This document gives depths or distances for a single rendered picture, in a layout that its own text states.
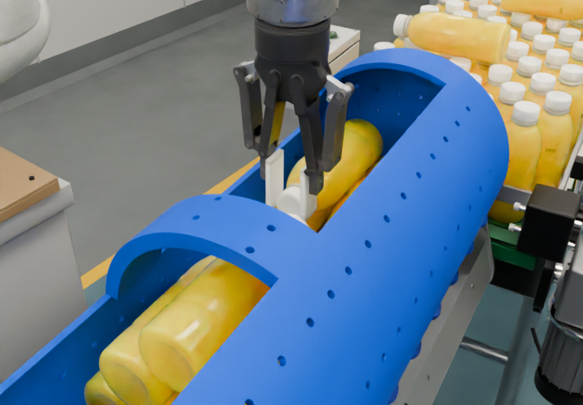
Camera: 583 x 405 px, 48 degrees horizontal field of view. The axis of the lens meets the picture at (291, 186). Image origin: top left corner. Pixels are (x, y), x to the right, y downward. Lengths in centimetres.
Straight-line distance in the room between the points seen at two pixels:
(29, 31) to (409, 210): 71
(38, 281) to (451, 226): 69
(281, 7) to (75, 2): 339
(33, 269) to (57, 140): 226
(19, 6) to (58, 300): 48
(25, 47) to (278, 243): 70
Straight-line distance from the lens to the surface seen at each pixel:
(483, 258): 109
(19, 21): 110
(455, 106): 80
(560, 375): 133
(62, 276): 115
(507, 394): 181
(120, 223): 268
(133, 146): 318
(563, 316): 122
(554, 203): 104
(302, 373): 48
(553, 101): 111
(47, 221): 108
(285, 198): 76
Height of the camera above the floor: 156
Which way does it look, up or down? 34 degrees down
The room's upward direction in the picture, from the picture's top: straight up
